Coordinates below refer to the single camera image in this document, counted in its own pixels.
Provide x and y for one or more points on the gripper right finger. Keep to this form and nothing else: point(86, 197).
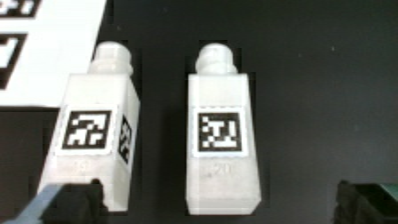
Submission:
point(367, 203)

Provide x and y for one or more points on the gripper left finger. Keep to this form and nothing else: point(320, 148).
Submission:
point(68, 204)

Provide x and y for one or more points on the white table leg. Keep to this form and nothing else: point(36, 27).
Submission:
point(223, 172)
point(93, 143)

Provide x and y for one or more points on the white sheet with tags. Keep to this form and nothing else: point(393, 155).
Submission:
point(49, 32)

